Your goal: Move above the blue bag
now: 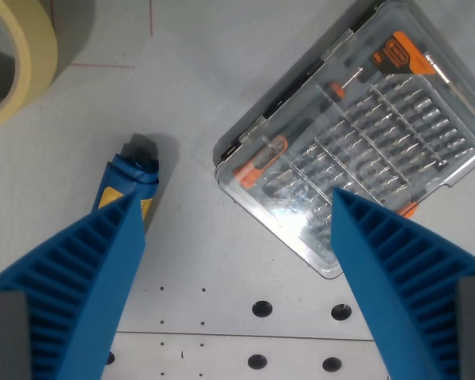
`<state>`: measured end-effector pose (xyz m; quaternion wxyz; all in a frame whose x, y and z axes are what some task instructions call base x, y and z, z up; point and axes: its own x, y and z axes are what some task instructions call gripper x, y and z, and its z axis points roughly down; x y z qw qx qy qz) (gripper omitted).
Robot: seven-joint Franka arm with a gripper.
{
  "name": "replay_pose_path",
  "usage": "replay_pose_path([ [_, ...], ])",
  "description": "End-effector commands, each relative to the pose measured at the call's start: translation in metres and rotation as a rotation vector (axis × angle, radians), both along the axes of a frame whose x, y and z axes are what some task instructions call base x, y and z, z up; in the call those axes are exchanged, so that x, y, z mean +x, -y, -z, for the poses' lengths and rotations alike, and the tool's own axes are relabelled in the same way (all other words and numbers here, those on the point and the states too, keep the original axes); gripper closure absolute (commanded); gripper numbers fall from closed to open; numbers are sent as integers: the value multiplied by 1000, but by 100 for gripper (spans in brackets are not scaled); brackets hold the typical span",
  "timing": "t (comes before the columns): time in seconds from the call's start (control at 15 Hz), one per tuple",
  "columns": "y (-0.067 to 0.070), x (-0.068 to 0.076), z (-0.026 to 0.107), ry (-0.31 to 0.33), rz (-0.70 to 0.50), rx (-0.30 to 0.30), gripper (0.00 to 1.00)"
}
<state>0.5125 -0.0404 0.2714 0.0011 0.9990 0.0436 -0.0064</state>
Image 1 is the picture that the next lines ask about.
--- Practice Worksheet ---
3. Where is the orange black precision screwdriver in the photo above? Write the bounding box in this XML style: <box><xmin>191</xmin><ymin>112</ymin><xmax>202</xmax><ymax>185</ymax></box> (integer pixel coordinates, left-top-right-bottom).
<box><xmin>233</xmin><ymin>134</ymin><xmax>289</xmax><ymax>188</ymax></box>

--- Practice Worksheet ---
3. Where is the beige masking tape roll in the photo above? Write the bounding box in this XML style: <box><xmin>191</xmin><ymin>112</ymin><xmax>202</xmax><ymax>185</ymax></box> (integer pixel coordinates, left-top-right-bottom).
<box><xmin>0</xmin><ymin>0</ymin><xmax>59</xmax><ymax>132</ymax></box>

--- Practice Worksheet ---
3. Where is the small orange handled bit driver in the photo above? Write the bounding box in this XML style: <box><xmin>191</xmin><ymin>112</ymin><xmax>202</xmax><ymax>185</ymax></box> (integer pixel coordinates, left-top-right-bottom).
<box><xmin>326</xmin><ymin>66</ymin><xmax>364</xmax><ymax>99</ymax></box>

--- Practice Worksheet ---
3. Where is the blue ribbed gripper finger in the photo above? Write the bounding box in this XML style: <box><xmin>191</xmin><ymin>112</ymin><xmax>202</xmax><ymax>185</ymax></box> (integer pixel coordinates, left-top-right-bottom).
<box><xmin>330</xmin><ymin>187</ymin><xmax>475</xmax><ymax>380</ymax></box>
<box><xmin>0</xmin><ymin>190</ymin><xmax>147</xmax><ymax>380</ymax></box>

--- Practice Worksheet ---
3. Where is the silver extension rod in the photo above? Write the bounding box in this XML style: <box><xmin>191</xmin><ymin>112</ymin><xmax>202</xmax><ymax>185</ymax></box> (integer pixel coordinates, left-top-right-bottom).
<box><xmin>424</xmin><ymin>53</ymin><xmax>475</xmax><ymax>120</ymax></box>

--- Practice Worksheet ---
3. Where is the blue yellow handheld tool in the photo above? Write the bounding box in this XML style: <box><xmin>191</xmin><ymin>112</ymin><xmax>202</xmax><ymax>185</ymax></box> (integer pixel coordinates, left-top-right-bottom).
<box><xmin>97</xmin><ymin>133</ymin><xmax>161</xmax><ymax>230</ymax></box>

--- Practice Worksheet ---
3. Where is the clear screwdriver bit set case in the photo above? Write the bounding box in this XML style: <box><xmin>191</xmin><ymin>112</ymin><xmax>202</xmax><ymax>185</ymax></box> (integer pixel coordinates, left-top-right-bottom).
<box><xmin>213</xmin><ymin>0</ymin><xmax>475</xmax><ymax>280</ymax></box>

